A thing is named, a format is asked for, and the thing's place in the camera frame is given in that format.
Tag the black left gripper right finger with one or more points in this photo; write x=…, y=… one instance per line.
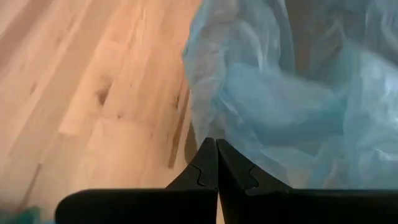
x=311, y=208

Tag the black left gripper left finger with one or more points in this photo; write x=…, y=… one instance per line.
x=140, y=208

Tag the light blue plastic bag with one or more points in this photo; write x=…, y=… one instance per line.
x=280, y=109

